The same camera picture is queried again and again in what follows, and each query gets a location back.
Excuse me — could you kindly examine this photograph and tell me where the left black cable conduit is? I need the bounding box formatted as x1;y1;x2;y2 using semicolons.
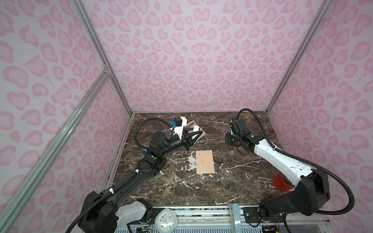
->
65;117;173;233

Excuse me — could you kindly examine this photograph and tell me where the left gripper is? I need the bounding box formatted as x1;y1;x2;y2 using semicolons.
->
160;127;202;158

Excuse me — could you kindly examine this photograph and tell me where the white glue stick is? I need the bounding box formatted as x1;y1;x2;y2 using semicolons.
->
193;125;201;132

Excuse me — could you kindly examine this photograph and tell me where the aluminium frame strut right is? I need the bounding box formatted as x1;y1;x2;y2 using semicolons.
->
266;0;335;115

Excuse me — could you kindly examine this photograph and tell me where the black cable conduit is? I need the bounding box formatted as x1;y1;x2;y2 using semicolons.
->
235;108;356;216
65;117;173;233

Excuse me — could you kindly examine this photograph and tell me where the red pencil cup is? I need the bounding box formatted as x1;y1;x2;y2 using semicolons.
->
273;173;295;192

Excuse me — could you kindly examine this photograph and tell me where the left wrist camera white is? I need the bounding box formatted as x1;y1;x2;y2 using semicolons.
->
171;116;187;140

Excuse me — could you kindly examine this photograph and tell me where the peach envelope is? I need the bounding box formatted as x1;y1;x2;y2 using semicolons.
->
196;150;215;174

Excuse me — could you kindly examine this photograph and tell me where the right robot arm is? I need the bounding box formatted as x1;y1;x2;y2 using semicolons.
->
225;119;330;221

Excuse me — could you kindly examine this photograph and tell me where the pink calculator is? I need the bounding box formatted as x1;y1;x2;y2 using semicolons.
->
186;120;206;140

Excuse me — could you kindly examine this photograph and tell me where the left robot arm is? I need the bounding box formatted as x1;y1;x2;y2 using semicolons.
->
66;128;203;233

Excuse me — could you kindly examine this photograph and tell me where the light blue tape strip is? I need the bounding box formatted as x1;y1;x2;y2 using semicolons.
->
229;203;243;233

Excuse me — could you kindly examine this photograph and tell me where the aluminium frame strut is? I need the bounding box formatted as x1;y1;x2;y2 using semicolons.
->
266;0;335;115
71;0;133;116

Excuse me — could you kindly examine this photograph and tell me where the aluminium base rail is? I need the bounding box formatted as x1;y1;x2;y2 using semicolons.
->
114;205;334;233

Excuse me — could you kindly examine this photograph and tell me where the aluminium diagonal frame bar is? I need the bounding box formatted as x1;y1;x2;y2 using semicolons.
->
1;70;111;233

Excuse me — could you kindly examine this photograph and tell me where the right black cable conduit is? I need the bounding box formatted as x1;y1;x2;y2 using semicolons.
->
235;108;356;216

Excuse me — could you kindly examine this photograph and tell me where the aluminium frame strut left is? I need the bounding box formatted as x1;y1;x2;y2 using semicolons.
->
71;0;133;116

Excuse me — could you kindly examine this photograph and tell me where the white desk clock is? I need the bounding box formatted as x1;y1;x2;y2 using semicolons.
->
154;209;178;233

